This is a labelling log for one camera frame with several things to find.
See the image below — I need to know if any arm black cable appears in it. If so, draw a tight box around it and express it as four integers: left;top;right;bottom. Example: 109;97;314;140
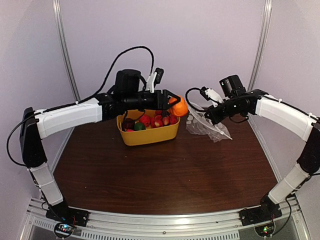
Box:
184;87;208;118
6;45;155;168

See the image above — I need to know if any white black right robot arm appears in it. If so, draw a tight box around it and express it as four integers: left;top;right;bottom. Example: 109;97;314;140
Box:
200;75;320;221

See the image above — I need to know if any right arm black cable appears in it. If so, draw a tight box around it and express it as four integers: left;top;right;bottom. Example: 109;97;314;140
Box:
184;87;208;118

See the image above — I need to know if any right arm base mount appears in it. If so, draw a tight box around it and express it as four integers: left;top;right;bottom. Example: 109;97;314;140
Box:
238;206;283;226

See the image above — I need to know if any orange toy fruit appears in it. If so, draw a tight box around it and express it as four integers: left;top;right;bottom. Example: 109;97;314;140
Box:
168;96;189;117

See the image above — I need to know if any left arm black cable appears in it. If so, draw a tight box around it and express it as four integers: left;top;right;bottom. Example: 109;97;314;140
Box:
6;45;155;168

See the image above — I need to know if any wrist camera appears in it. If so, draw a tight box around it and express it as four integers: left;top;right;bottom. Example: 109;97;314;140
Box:
145;67;164;93
200;86;223;104

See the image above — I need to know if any green toy pepper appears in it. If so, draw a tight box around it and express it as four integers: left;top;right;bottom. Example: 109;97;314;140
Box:
133;122;146;131

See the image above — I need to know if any yellow plastic basket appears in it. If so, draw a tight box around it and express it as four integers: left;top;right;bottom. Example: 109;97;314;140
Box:
116;114;181;146

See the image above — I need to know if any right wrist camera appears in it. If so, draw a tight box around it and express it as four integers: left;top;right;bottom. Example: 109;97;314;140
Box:
200;86;223;104

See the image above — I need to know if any clear polka dot zip bag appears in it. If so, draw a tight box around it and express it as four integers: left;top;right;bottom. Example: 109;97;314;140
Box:
186;106;233;143

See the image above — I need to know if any right aluminium corner post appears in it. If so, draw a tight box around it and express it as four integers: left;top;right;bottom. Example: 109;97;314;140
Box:
248;0;273;91

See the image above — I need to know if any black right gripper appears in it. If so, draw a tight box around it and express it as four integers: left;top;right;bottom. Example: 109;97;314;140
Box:
205;97;245;125

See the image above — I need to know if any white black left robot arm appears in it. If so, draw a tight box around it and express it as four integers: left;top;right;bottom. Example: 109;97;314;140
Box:
19;68;183;222

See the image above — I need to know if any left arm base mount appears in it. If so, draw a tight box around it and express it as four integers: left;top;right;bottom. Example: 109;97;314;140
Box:
45;203;89;227

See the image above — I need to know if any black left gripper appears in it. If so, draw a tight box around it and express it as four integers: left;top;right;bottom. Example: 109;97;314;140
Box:
123;88;180;110

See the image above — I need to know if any front aluminium rail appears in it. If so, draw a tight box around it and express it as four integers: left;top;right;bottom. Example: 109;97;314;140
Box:
18;197;311;240

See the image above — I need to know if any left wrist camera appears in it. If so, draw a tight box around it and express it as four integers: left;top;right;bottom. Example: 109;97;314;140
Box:
145;67;164;93

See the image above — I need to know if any left aluminium corner post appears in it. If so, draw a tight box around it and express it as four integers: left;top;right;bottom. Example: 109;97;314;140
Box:
52;0;80;101

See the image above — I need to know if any dark red toy onion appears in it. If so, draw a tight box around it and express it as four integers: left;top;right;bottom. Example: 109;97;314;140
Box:
121;118;136;131

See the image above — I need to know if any aluminium corner post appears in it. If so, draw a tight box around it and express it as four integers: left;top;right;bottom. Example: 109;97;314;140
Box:
248;0;273;91
52;0;80;101

